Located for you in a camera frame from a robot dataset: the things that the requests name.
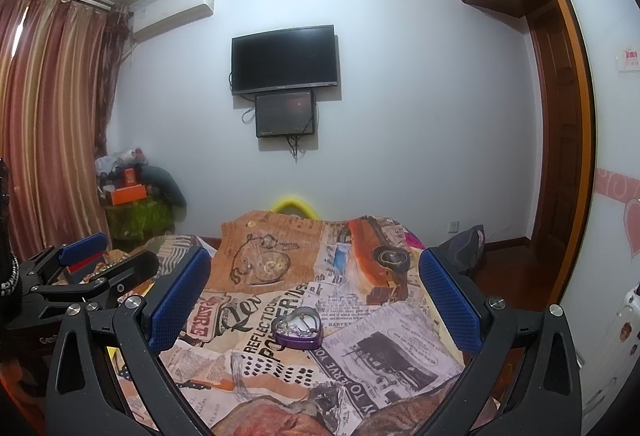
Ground printed blanket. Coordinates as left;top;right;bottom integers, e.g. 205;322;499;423
107;211;476;436

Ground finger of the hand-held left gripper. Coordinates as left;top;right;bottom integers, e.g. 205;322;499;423
6;250;161;357
19;232;110;289

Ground white plastic bags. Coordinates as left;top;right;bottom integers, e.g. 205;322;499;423
95;147;151;177

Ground green cloth covered table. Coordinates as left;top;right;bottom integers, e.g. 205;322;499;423
105;198;176;242

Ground purple heart-shaped tin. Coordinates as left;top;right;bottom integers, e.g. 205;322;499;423
272;307;324;351

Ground striped curtain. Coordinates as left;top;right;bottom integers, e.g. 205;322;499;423
0;0;133;262

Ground white appliance with stickers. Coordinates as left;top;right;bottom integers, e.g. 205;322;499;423
575;283;640;427

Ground monitor cables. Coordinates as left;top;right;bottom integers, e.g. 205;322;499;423
285;133;308;163

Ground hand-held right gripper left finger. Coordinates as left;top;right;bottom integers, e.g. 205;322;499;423
44;246;217;436

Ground long orange box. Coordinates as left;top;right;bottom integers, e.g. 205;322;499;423
109;185;148;206

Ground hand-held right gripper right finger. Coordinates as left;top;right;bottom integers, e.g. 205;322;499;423
418;246;585;436

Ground red white wall sticker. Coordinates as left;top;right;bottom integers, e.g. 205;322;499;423
617;43;640;74

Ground white air conditioner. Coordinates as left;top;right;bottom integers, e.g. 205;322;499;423
131;0;217;42

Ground wall television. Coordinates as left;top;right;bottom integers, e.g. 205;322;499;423
231;24;337;96

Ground wooden door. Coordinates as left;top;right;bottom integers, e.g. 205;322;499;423
527;0;586;262

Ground white wardrobe door pink hearts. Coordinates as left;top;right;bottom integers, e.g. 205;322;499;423
540;0;640;297

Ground dark bag on floor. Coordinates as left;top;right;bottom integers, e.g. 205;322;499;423
440;224;487;274

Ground small black monitor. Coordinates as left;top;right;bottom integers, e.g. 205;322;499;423
254;89;317;139

